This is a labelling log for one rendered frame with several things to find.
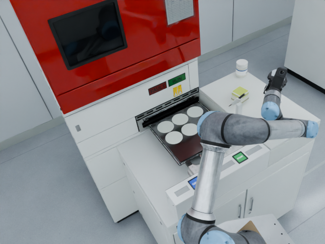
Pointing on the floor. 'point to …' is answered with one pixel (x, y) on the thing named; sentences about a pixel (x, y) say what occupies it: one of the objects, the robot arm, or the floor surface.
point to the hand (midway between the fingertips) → (278, 70)
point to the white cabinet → (237, 195)
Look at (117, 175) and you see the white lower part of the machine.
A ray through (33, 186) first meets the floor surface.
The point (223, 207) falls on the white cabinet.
